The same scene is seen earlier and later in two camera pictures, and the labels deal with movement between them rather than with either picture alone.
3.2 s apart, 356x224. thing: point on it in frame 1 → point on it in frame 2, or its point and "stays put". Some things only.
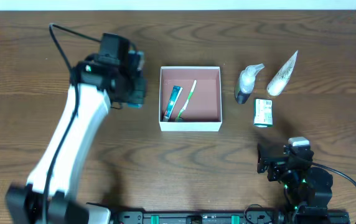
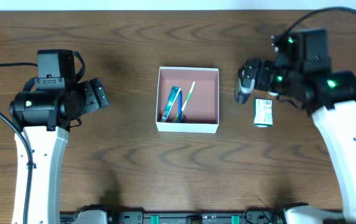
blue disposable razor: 135,105 → 180,106
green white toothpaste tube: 176,92 stays put
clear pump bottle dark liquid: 245,82 stays put
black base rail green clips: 228,216 stays put
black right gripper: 264,160 → 257,75
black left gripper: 137,92 → 90,98
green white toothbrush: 178,118 stays put
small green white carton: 263,116 stays put
